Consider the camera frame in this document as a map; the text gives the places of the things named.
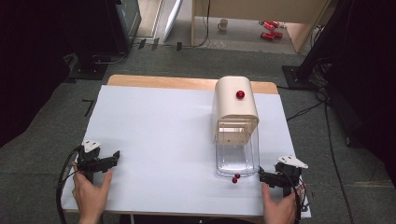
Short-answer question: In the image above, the black floor cable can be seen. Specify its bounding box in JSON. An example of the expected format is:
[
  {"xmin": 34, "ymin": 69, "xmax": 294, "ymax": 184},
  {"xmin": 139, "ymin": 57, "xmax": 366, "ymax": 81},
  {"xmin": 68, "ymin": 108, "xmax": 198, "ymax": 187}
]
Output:
[{"xmin": 285, "ymin": 55, "xmax": 357, "ymax": 224}]

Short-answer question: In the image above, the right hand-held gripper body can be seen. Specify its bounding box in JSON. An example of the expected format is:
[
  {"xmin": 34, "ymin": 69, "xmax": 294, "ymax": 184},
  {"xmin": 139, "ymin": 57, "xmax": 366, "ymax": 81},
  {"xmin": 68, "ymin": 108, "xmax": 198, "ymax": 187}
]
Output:
[{"xmin": 263, "ymin": 155, "xmax": 309, "ymax": 198}]

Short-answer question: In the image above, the black stand with base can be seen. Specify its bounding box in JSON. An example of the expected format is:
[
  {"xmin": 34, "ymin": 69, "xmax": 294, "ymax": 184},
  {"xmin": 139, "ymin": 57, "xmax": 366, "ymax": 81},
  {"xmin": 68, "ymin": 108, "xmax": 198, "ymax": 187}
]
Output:
[{"xmin": 281, "ymin": 0, "xmax": 356, "ymax": 91}]

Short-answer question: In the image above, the black hanging cable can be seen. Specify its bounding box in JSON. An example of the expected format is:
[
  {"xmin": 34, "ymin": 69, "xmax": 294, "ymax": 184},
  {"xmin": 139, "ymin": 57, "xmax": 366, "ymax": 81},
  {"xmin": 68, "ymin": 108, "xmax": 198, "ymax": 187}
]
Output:
[{"xmin": 182, "ymin": 0, "xmax": 212, "ymax": 49}]

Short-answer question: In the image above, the light wooden desk frame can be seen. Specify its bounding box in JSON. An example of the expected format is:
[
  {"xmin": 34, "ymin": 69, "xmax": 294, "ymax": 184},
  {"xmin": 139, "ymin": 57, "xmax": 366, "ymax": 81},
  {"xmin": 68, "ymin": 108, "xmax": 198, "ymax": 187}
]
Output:
[{"xmin": 190, "ymin": 0, "xmax": 332, "ymax": 54}]

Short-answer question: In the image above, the person's right hand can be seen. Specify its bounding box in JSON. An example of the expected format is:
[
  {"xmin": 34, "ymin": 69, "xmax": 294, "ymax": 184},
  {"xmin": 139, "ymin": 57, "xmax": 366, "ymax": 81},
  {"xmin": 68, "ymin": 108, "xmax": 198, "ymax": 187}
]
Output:
[{"xmin": 261, "ymin": 182, "xmax": 308, "ymax": 224}]

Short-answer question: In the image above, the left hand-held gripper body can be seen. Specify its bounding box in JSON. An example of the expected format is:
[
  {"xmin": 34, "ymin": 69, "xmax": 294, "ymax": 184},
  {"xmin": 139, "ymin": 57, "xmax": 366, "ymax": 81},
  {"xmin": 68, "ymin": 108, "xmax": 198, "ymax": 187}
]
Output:
[{"xmin": 76, "ymin": 139, "xmax": 110, "ymax": 185}]

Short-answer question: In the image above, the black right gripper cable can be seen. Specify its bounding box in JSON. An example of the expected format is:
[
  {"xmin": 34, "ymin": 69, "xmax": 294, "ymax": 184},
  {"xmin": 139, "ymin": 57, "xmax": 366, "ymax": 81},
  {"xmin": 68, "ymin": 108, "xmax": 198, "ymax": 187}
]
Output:
[{"xmin": 279, "ymin": 167, "xmax": 310, "ymax": 224}]

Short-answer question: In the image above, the white table sheet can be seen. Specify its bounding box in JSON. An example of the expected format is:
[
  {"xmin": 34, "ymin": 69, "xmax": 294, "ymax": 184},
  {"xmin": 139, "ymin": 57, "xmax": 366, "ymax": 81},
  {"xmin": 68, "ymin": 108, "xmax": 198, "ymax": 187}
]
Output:
[{"xmin": 61, "ymin": 85, "xmax": 312, "ymax": 218}]

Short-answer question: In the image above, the black flat stand base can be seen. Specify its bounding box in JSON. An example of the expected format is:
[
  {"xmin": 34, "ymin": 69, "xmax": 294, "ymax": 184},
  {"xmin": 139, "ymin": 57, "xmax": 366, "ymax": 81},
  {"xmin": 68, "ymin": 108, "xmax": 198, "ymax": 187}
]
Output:
[{"xmin": 64, "ymin": 51, "xmax": 109, "ymax": 82}]

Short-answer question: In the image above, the clear plastic container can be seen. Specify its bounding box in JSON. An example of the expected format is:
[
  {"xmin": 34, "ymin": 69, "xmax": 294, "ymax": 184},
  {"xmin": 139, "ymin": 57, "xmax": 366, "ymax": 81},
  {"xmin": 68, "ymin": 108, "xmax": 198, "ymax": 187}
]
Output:
[{"xmin": 214, "ymin": 124, "xmax": 262, "ymax": 179}]

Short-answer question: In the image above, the white board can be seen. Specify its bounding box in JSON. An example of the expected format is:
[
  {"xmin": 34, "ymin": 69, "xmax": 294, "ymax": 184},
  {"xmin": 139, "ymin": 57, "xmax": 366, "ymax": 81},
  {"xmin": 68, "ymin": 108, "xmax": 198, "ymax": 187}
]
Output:
[{"xmin": 163, "ymin": 0, "xmax": 185, "ymax": 43}]

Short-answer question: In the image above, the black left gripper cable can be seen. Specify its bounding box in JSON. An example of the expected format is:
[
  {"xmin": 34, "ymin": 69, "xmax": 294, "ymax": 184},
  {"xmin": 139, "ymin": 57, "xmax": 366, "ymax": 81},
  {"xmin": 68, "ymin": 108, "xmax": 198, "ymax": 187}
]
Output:
[{"xmin": 55, "ymin": 145, "xmax": 84, "ymax": 224}]

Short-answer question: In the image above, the black cabinet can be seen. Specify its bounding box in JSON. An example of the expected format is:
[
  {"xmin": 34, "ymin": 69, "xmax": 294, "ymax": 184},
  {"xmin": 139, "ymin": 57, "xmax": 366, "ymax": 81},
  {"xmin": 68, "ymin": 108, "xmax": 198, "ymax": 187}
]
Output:
[{"xmin": 73, "ymin": 0, "xmax": 143, "ymax": 63}]

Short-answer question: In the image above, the cream toy cabinet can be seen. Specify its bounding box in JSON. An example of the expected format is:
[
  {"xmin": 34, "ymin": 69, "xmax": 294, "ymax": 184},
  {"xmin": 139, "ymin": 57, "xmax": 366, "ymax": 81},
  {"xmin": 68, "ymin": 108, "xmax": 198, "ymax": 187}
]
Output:
[{"xmin": 210, "ymin": 76, "xmax": 261, "ymax": 146}]

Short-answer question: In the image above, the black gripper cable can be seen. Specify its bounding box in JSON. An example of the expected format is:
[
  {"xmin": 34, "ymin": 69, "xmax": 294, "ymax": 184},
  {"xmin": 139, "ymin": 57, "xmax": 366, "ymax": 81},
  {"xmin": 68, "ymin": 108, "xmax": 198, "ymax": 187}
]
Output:
[
  {"xmin": 279, "ymin": 167, "xmax": 310, "ymax": 224},
  {"xmin": 55, "ymin": 145, "xmax": 84, "ymax": 224}
]

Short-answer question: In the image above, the person's left hand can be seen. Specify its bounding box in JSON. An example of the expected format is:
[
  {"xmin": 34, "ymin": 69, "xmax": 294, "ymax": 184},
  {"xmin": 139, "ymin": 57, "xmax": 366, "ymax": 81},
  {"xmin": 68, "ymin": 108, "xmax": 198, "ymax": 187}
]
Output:
[{"xmin": 71, "ymin": 161, "xmax": 114, "ymax": 218}]

